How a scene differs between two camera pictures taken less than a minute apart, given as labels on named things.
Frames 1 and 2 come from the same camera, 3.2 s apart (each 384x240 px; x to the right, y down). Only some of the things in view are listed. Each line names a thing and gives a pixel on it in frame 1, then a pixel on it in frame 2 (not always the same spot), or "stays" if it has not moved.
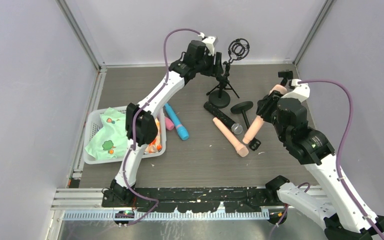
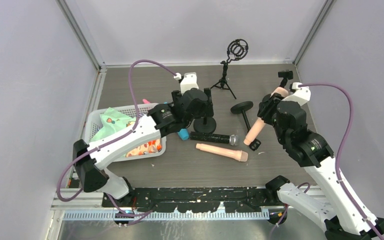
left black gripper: [217, 62] → [207, 104]
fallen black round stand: [240, 107] stays
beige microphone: [241, 149] → [242, 156]
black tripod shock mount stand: [238, 49] stays
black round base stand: [286, 75] stays
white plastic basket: [94, 121] stays
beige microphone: [259, 121] stays
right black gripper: [266, 104] stays
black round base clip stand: [219, 98] → [205, 125]
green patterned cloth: [111, 141] stays
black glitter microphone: [218, 113] → [232, 139]
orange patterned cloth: [156, 146] stays
